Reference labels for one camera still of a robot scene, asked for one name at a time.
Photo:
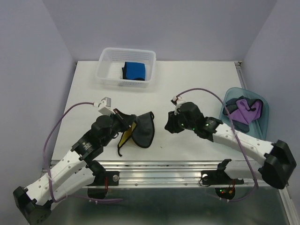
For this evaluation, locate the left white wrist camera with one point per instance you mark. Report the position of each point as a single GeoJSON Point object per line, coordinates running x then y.
{"type": "Point", "coordinates": [104, 106]}

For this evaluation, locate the blue black towel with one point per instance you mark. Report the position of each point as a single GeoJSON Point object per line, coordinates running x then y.
{"type": "Point", "coordinates": [134, 71]}

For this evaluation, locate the translucent blue plastic bin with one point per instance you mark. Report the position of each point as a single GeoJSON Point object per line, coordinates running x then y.
{"type": "Point", "coordinates": [258, 128]}

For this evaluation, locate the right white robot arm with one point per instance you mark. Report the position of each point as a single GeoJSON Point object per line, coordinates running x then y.
{"type": "Point", "coordinates": [271, 162]}

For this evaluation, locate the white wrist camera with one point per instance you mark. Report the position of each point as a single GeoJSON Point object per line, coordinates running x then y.
{"type": "Point", "coordinates": [177, 101]}
{"type": "Point", "coordinates": [104, 106]}

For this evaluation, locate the white perforated plastic basket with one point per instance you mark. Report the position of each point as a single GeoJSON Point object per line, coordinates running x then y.
{"type": "Point", "coordinates": [111, 62]}

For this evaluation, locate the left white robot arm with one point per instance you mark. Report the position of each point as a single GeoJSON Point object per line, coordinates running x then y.
{"type": "Point", "coordinates": [77, 169]}

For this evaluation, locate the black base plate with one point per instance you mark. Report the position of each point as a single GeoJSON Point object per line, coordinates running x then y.
{"type": "Point", "coordinates": [99, 187]}
{"type": "Point", "coordinates": [226, 189]}

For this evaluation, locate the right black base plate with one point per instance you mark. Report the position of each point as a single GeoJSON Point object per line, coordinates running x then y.
{"type": "Point", "coordinates": [226, 189]}

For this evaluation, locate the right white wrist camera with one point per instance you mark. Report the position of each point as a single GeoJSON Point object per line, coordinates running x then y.
{"type": "Point", "coordinates": [177, 101]}

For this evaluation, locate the purple towel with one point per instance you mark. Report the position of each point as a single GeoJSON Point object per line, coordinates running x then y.
{"type": "Point", "coordinates": [243, 111]}

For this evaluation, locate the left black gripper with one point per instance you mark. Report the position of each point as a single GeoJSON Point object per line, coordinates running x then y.
{"type": "Point", "coordinates": [127, 120]}

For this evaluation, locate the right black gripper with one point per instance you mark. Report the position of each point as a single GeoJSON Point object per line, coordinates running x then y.
{"type": "Point", "coordinates": [170, 123]}

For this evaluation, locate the aluminium mounting rail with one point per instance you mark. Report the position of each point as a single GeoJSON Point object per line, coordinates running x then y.
{"type": "Point", "coordinates": [161, 174]}

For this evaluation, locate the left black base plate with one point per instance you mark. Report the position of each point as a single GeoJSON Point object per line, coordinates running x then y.
{"type": "Point", "coordinates": [99, 187]}

